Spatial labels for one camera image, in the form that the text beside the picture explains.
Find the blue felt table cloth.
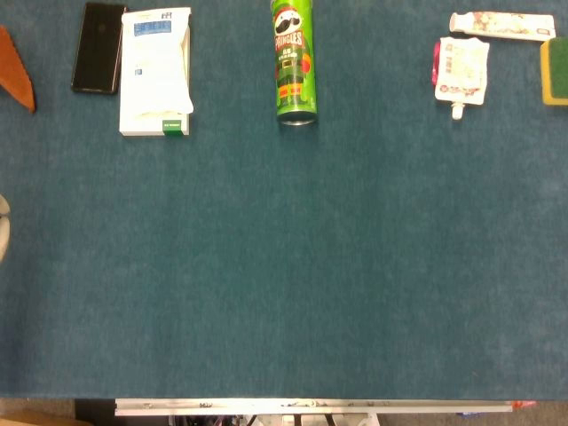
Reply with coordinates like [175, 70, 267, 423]
[0, 0, 568, 399]

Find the white box with green tab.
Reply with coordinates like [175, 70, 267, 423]
[118, 24, 192, 137]

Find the green Pringles can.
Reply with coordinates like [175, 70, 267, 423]
[271, 0, 319, 127]

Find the white plastic packet blue label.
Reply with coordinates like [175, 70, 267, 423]
[120, 6, 195, 119]

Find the white spout pouch pink side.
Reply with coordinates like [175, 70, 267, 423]
[431, 36, 491, 121]

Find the black smartphone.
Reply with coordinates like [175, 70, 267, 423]
[70, 2, 128, 95]

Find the white rounded object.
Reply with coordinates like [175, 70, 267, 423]
[0, 193, 12, 263]

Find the white toothpaste tube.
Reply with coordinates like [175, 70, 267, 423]
[448, 11, 557, 43]

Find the orange brown wooden piece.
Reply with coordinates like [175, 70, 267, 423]
[0, 25, 36, 114]

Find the yellow green scrubbing sponge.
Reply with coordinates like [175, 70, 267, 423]
[539, 36, 568, 107]

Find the aluminium frame rail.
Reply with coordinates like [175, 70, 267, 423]
[114, 398, 537, 417]

